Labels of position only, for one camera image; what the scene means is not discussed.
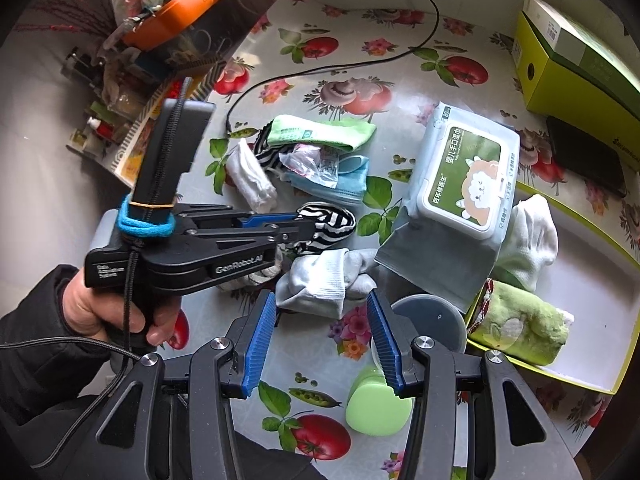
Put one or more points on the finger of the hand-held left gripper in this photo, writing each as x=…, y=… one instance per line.
x=260, y=240
x=265, y=219

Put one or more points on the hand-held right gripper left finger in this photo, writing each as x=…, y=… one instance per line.
x=260, y=345

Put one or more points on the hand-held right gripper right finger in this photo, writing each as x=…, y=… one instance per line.
x=385, y=345

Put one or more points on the small black-white striped sock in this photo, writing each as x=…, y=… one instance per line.
x=330, y=222

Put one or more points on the large black-white striped sock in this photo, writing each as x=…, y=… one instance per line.
x=262, y=152

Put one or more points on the white sock pair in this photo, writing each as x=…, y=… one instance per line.
x=315, y=280

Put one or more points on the blue face mask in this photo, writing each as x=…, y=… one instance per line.
x=345, y=180

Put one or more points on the light green cloth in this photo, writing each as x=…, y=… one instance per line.
x=325, y=132

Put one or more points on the yellow-green cardboard tray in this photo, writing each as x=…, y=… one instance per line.
x=590, y=310

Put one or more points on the person's left forearm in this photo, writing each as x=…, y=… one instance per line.
x=35, y=345

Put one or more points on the person's left hand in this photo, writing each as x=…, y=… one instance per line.
x=90, y=305

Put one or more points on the grey round lid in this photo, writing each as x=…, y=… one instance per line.
x=430, y=320

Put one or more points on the blue yarn band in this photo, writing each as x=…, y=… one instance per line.
x=145, y=225

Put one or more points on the light green cup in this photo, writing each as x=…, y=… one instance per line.
x=375, y=405

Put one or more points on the clear plastic wrapper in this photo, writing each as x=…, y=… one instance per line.
x=312, y=162

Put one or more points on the yellow box with striped edge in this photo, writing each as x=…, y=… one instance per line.
x=132, y=155

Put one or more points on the green plush towel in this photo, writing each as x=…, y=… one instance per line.
x=520, y=320

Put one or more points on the wet wipes pack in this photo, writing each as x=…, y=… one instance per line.
x=465, y=170

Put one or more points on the floral vinyl tablecloth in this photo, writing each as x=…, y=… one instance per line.
x=380, y=25

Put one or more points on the orange plastic tray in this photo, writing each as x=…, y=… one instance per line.
x=185, y=5

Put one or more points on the flat black box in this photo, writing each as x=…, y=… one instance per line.
x=585, y=155

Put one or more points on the yellow-green cardboard box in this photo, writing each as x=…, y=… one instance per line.
x=565, y=90

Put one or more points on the white and green box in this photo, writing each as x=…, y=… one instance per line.
x=575, y=45

